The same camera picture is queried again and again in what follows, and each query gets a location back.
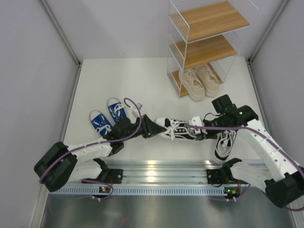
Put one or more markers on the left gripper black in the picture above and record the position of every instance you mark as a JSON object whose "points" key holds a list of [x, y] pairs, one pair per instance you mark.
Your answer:
{"points": [[150, 128]]}

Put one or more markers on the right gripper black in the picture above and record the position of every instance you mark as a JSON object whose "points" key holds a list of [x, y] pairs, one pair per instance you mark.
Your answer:
{"points": [[207, 136]]}

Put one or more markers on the black white sneaker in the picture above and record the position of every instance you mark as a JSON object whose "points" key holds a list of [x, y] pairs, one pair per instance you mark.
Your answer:
{"points": [[224, 145], [176, 129]]}

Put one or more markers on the beige lace sneaker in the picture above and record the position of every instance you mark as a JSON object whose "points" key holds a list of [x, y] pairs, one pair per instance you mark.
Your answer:
{"points": [[208, 79], [192, 84]]}

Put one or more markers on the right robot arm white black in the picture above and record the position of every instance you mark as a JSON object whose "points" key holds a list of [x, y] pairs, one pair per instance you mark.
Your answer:
{"points": [[282, 183]]}

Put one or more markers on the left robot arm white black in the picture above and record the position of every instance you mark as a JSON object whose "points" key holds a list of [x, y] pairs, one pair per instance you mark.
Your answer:
{"points": [[63, 164]]}

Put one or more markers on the blue canvas sneaker inner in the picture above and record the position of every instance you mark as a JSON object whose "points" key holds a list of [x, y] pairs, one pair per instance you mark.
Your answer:
{"points": [[116, 109]]}

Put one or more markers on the blue canvas sneaker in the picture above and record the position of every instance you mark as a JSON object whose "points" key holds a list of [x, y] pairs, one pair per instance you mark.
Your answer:
{"points": [[100, 123], [116, 109]]}

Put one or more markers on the blue canvas sneaker outer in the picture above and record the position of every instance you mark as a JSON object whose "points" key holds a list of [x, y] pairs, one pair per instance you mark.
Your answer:
{"points": [[100, 123]]}

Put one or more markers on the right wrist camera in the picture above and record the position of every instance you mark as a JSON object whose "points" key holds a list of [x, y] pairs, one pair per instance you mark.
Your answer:
{"points": [[196, 122]]}

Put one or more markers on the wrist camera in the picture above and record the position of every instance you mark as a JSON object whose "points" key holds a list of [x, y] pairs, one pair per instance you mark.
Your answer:
{"points": [[136, 110], [196, 122]]}

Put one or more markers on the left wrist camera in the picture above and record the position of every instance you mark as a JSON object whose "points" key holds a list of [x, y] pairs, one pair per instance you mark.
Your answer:
{"points": [[136, 110]]}

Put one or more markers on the aluminium mounting rail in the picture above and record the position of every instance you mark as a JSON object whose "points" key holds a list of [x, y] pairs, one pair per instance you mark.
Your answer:
{"points": [[159, 172]]}

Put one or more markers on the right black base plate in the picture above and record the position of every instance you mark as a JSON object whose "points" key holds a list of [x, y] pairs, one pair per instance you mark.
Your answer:
{"points": [[219, 177]]}

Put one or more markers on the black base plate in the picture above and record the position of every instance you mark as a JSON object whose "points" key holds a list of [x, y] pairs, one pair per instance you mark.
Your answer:
{"points": [[219, 177], [110, 176]]}

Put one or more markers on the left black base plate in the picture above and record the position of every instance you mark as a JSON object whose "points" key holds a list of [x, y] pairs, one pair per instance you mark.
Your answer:
{"points": [[110, 176]]}

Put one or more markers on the white wire wooden shoe shelf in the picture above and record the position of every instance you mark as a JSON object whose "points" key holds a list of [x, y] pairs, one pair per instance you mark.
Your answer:
{"points": [[205, 32]]}

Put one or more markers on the perforated cable duct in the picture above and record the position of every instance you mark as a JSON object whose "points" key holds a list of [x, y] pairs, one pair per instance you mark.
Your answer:
{"points": [[147, 190]]}

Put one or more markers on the right aluminium frame post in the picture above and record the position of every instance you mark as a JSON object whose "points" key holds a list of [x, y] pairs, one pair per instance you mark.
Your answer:
{"points": [[282, 6]]}

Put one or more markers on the aluminium frame post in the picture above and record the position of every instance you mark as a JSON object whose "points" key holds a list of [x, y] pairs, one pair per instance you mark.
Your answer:
{"points": [[282, 6], [54, 21]]}

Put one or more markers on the left aluminium frame post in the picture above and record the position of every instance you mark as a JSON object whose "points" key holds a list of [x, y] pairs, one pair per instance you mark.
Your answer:
{"points": [[54, 21]]}

